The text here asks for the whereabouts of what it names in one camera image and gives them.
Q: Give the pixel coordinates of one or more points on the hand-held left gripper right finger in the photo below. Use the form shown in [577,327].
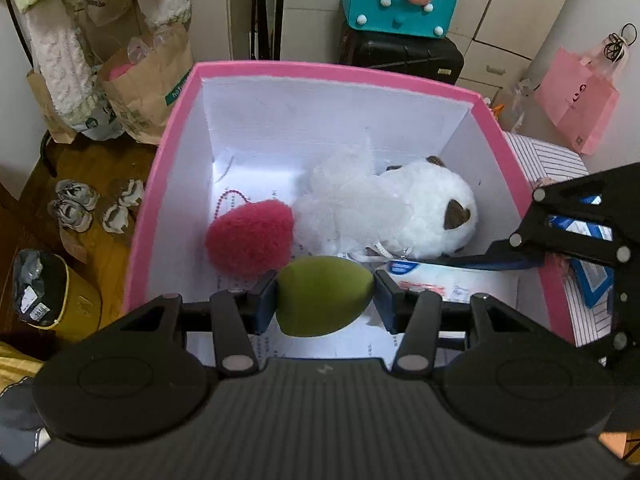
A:
[385,305]

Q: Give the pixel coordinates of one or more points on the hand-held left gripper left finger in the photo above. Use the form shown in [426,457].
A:
[265,305]

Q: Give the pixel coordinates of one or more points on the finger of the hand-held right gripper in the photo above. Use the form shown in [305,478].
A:
[575,247]

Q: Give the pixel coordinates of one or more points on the blue wipes packet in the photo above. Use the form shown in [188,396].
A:
[595,285]

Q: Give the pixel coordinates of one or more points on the green egg sponge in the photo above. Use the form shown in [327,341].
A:
[320,295]

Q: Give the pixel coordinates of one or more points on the white tissue packet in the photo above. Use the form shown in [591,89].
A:
[440,282]

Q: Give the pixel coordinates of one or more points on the red heart plush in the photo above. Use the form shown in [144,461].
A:
[250,240]

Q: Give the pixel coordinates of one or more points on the white mesh bath pouf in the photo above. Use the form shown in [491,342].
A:
[340,195]

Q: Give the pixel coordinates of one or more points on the pink cardboard box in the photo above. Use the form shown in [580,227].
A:
[142,250]

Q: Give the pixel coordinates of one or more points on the floral pink scrunchie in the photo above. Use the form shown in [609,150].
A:
[544,182]

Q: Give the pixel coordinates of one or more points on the pink shopping bag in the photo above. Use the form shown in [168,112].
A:
[575,105]

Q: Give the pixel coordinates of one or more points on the clear plastic bag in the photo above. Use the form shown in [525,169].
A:
[517,105]

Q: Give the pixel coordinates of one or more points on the striped slipper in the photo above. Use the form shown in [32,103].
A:
[116,217]
[131,193]

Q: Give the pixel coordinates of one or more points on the yellow trash bin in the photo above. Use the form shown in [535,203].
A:
[75,310]

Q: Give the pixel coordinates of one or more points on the green label paper bag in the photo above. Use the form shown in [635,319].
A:
[145,90]

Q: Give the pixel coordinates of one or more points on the beige wardrobe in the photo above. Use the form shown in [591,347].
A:
[500,10]

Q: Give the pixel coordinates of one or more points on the black suitcase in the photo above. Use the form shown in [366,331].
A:
[400,55]

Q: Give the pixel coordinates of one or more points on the yellow blanket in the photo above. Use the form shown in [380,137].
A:
[17,365]

